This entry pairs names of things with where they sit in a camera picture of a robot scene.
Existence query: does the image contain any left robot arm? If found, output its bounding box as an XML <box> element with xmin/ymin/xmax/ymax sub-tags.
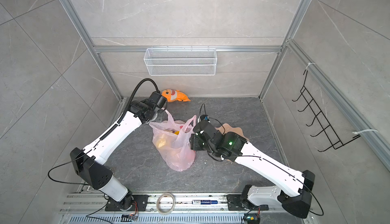
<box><xmin>70</xmin><ymin>91</ymin><xmax>167</xmax><ymax>203</ymax></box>

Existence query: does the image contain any roll of clear tape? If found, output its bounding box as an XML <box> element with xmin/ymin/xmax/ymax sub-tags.
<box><xmin>156</xmin><ymin>193</ymin><xmax>176</xmax><ymax>215</ymax></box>

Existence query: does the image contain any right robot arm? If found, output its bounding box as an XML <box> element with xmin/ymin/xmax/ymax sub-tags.
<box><xmin>190</xmin><ymin>120</ymin><xmax>315</xmax><ymax>219</ymax></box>

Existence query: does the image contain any pink shell-shaped plate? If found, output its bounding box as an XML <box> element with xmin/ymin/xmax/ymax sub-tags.
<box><xmin>213</xmin><ymin>123</ymin><xmax>248</xmax><ymax>161</ymax></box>

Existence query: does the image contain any pink plastic bag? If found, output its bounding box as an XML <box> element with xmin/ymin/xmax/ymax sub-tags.
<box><xmin>149</xmin><ymin>111</ymin><xmax>197</xmax><ymax>172</ymax></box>

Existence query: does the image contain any orange fish plush toy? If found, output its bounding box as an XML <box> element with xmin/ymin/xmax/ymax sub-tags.
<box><xmin>161</xmin><ymin>89</ymin><xmax>191</xmax><ymax>103</ymax></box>

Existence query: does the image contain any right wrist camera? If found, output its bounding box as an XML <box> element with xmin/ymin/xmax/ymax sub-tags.
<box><xmin>199</xmin><ymin>114</ymin><xmax>210</xmax><ymax>122</ymax></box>

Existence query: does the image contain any black wire hook rack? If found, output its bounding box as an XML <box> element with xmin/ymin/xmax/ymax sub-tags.
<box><xmin>291</xmin><ymin>70</ymin><xmax>361</xmax><ymax>152</ymax></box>

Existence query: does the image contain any white wire mesh basket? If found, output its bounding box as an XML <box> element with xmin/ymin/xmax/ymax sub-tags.
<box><xmin>144</xmin><ymin>48</ymin><xmax>217</xmax><ymax>76</ymax></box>

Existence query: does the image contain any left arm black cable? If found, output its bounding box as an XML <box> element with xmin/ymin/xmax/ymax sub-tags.
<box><xmin>47</xmin><ymin>78</ymin><xmax>160</xmax><ymax>185</ymax></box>

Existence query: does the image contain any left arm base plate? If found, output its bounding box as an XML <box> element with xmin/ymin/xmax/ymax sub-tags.
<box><xmin>105</xmin><ymin>194</ymin><xmax>149</xmax><ymax>211</ymax></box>

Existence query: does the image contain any blue marker pen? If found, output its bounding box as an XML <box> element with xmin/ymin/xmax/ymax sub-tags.
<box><xmin>192</xmin><ymin>200</ymin><xmax>218</xmax><ymax>205</ymax></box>

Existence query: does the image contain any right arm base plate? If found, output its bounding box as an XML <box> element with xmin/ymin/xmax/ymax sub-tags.
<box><xmin>226</xmin><ymin>194</ymin><xmax>269</xmax><ymax>211</ymax></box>

